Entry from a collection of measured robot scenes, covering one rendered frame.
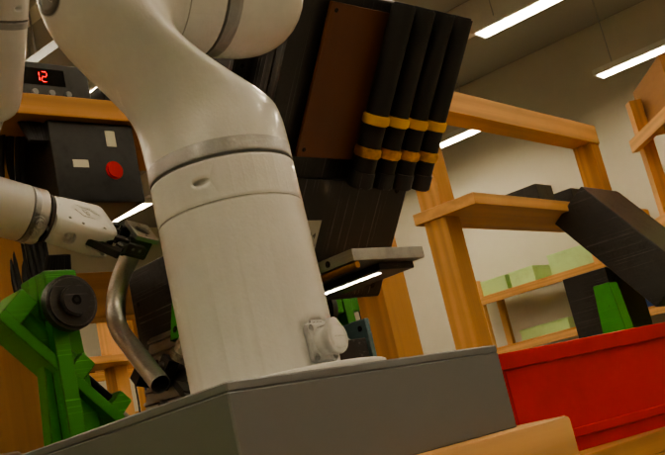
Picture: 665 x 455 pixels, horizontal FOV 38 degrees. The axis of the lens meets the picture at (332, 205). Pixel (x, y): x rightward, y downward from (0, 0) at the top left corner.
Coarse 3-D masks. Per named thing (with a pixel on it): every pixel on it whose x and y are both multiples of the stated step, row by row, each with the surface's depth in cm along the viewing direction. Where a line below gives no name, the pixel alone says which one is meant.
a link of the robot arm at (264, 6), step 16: (240, 0) 81; (256, 0) 82; (272, 0) 83; (288, 0) 84; (240, 16) 82; (256, 16) 83; (272, 16) 84; (288, 16) 85; (224, 32) 82; (240, 32) 83; (256, 32) 84; (272, 32) 85; (288, 32) 87; (224, 48) 84; (240, 48) 85; (256, 48) 86; (272, 48) 88
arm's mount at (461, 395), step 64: (256, 384) 56; (320, 384) 60; (384, 384) 64; (448, 384) 69; (64, 448) 66; (128, 448) 61; (192, 448) 56; (256, 448) 55; (320, 448) 58; (384, 448) 62
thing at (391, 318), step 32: (0, 256) 163; (0, 288) 161; (384, 288) 226; (384, 320) 225; (0, 352) 158; (384, 352) 225; (416, 352) 226; (0, 384) 156; (32, 384) 160; (0, 416) 154; (32, 416) 158; (0, 448) 153; (32, 448) 156
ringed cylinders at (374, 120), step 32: (416, 32) 153; (448, 32) 157; (384, 64) 151; (416, 64) 154; (448, 64) 161; (384, 96) 152; (416, 96) 159; (448, 96) 162; (384, 128) 154; (416, 128) 159; (384, 160) 158; (416, 160) 161
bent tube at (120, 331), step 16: (128, 224) 152; (144, 240) 150; (128, 256) 152; (128, 272) 153; (112, 288) 153; (112, 304) 152; (112, 320) 150; (112, 336) 149; (128, 336) 146; (128, 352) 144; (144, 352) 142; (144, 368) 139; (160, 368) 139; (160, 384) 140
